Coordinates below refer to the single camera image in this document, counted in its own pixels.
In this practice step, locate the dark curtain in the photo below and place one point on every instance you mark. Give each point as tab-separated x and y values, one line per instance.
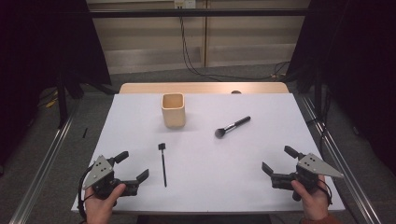
358	62
31	62

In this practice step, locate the white table mat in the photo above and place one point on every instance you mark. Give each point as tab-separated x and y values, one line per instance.
202	186

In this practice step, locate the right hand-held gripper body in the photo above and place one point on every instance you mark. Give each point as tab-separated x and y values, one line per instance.
314	165

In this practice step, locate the aluminium rail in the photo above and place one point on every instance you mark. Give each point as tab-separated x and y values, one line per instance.
359	202
43	168

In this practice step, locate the thin black makeup brush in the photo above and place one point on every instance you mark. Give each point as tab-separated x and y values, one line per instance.
163	168

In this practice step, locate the small black strip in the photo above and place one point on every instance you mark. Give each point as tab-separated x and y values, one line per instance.
85	133

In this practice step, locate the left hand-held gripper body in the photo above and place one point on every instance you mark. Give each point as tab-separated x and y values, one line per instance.
99	169

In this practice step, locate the dark round table grommet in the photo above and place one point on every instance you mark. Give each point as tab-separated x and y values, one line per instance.
236	92

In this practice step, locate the black powder makeup brush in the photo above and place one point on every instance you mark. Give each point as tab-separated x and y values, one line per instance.
232	126

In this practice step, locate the person's left hand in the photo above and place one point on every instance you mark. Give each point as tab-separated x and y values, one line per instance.
99	211

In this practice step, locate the white wall socket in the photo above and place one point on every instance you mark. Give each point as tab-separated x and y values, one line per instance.
185	3

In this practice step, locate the black metal stand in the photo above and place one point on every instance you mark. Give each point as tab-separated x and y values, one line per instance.
317	93
62	105

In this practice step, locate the black horizontal bar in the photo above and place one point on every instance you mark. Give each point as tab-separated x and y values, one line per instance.
218	12

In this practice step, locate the person's right hand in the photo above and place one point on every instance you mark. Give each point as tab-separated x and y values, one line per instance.
311	202

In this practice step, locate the beige square cup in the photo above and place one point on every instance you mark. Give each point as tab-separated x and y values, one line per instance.
173	118

